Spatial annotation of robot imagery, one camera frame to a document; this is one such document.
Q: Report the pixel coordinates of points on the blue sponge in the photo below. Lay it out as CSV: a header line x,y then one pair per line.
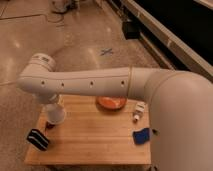
x,y
141,137

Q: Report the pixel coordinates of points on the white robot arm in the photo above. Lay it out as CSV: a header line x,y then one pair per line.
x,y
180,105

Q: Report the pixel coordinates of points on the black white striped block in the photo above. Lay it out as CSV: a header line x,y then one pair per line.
x,y
38,139

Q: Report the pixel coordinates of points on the white glue tube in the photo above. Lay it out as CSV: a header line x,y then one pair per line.
x,y
138,111

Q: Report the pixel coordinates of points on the orange bowl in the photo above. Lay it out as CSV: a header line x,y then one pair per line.
x,y
109,103

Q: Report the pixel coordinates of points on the dark red eraser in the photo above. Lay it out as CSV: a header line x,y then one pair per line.
x,y
49,126

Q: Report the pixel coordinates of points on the white ceramic cup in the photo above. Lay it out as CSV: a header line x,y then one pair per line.
x,y
55,113

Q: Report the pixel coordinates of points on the wooden table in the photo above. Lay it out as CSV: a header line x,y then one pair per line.
x,y
91,135

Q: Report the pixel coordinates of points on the white robot base far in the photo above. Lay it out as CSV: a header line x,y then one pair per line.
x,y
62,6

